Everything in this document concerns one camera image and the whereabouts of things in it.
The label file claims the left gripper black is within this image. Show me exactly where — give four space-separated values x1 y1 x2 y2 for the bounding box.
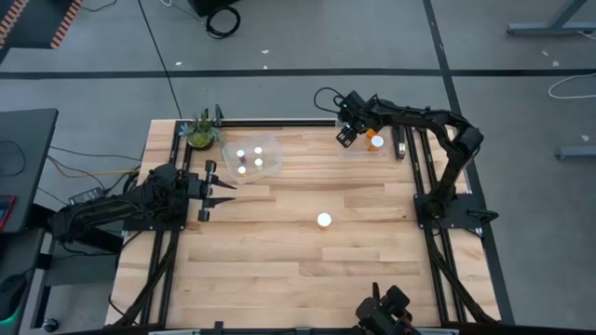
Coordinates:
187 160 237 223

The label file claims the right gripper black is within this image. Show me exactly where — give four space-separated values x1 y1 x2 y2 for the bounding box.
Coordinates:
332 89 374 150

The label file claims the clear plastic bin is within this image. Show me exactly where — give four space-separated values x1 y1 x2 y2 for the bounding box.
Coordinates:
222 132 284 184
334 117 393 162

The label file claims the black stapler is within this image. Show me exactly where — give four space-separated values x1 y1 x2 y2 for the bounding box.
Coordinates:
393 124 408 161

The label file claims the potted green plant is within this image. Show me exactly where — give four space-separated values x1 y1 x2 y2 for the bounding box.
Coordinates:
179 109 227 151

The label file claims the black desk base beam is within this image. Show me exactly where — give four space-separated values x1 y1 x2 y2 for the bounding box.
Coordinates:
83 231 125 255

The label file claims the black power adapter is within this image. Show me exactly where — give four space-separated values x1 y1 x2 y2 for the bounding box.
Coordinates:
69 187 106 206

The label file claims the black equipment case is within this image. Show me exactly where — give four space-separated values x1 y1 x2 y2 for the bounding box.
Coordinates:
188 0 241 18

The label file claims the dark grey desk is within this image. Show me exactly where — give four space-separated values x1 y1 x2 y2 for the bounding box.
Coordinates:
0 109 60 234

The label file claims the red-edged flat device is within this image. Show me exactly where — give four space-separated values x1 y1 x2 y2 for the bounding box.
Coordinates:
0 194 17 233

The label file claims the black computer mouse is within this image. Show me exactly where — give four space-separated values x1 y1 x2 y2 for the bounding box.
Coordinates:
0 273 28 322

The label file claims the grey table leg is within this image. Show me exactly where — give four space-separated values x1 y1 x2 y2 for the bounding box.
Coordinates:
506 0 596 37

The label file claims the grey table foot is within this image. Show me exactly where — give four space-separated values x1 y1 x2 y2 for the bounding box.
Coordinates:
554 145 596 163

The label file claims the black orange-striped floor mat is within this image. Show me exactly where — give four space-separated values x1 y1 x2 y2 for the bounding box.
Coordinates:
0 0 83 50

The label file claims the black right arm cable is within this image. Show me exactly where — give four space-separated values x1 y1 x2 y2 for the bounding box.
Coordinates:
313 86 348 114

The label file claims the black aluminium frame rail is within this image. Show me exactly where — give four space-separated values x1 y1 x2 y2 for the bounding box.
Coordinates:
159 139 194 327
419 121 467 325
175 119 427 129
60 325 596 335
407 121 449 327
139 121 183 327

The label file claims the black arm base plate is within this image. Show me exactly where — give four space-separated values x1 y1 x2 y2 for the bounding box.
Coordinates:
121 216 187 233
413 192 499 230

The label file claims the yellow floor cable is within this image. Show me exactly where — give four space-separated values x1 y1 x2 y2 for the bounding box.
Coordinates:
46 155 142 180

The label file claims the black diagonal frame strut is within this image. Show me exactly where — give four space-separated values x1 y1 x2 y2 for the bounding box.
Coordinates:
113 246 177 327
428 246 498 323

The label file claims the coiled black floor cable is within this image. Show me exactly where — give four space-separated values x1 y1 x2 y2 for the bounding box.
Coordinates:
205 5 242 40

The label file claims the white floor cable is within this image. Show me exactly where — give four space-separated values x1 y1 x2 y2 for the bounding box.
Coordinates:
548 72 596 101

